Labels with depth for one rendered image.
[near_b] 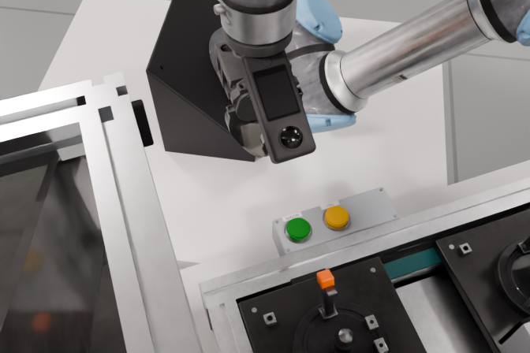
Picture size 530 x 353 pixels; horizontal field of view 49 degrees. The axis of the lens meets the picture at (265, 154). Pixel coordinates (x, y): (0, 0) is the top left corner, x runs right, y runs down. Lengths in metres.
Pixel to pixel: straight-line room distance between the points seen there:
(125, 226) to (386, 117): 1.11
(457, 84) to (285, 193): 1.58
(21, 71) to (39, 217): 2.54
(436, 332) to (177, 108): 0.59
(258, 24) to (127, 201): 0.36
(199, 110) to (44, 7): 2.01
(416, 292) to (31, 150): 0.84
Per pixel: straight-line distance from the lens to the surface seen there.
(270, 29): 0.55
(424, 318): 1.00
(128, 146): 0.21
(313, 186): 1.15
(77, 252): 0.25
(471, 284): 0.99
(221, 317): 0.92
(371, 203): 1.02
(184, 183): 1.16
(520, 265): 1.00
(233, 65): 0.64
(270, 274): 0.96
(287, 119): 0.58
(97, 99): 0.23
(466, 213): 1.06
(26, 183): 0.38
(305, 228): 0.97
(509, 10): 0.85
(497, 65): 2.74
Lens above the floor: 1.83
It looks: 55 degrees down
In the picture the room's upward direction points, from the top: straight up
